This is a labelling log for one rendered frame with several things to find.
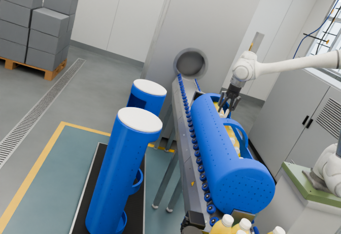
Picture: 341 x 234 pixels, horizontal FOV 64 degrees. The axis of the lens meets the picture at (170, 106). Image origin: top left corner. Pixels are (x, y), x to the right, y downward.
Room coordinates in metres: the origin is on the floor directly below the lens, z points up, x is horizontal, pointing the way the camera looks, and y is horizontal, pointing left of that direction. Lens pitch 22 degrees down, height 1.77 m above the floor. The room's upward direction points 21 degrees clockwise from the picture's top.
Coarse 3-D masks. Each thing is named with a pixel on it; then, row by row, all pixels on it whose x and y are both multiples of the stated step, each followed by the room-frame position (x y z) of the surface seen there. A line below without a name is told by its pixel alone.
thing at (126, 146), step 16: (128, 128) 1.35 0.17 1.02; (112, 144) 1.39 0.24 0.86; (128, 144) 1.35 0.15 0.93; (144, 144) 1.37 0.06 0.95; (112, 160) 1.36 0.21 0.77; (128, 160) 1.35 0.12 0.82; (112, 176) 1.35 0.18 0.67; (128, 176) 1.36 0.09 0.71; (96, 192) 1.40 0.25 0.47; (112, 192) 1.35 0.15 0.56; (128, 192) 1.38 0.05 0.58; (96, 208) 1.37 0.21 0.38; (112, 208) 1.35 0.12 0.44; (96, 224) 1.35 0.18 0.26; (112, 224) 1.36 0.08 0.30
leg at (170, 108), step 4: (168, 108) 2.93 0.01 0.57; (172, 108) 2.94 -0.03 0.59; (168, 112) 2.93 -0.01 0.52; (168, 116) 2.94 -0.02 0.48; (164, 120) 2.93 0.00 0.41; (164, 124) 2.93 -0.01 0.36; (164, 128) 2.94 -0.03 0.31; (160, 132) 2.93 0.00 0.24; (160, 136) 2.93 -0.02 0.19; (156, 140) 2.94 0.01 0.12; (160, 140) 2.94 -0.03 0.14; (156, 144) 2.93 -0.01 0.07; (156, 148) 2.94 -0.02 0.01
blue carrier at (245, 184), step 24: (216, 96) 1.83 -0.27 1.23; (192, 120) 1.72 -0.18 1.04; (216, 120) 1.46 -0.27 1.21; (216, 144) 1.24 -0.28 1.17; (240, 144) 1.54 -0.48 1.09; (216, 168) 1.08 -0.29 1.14; (240, 168) 1.03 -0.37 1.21; (264, 168) 1.08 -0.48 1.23; (216, 192) 1.01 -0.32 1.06; (240, 192) 1.03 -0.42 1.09; (264, 192) 1.05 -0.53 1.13
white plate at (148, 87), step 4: (136, 80) 2.11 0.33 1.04; (140, 80) 2.14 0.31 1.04; (144, 80) 2.18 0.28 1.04; (136, 84) 2.02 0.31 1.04; (140, 84) 2.05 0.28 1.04; (144, 84) 2.09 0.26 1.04; (148, 84) 2.12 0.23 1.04; (152, 84) 2.16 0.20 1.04; (156, 84) 2.20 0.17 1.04; (140, 88) 1.97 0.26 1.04; (144, 88) 2.00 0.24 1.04; (148, 88) 2.03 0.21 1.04; (152, 88) 2.06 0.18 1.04; (156, 88) 2.10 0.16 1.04; (160, 88) 2.13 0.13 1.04; (164, 88) 2.17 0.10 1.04; (148, 92) 1.95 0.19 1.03; (152, 92) 1.98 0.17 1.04; (156, 92) 2.01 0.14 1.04; (160, 92) 2.04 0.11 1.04; (164, 92) 2.08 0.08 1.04
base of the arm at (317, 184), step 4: (312, 168) 1.64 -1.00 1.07; (304, 172) 1.57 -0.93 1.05; (308, 172) 1.57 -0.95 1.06; (312, 172) 1.53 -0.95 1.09; (308, 176) 1.53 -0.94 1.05; (312, 176) 1.51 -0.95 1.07; (316, 176) 1.49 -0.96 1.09; (312, 180) 1.48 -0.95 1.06; (316, 180) 1.47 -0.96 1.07; (320, 180) 1.46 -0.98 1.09; (312, 184) 1.46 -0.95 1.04; (316, 184) 1.45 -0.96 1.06; (320, 184) 1.45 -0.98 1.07; (324, 184) 1.45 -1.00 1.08; (316, 188) 1.42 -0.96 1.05; (320, 188) 1.43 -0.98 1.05; (324, 188) 1.44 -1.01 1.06; (328, 192) 1.44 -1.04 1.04
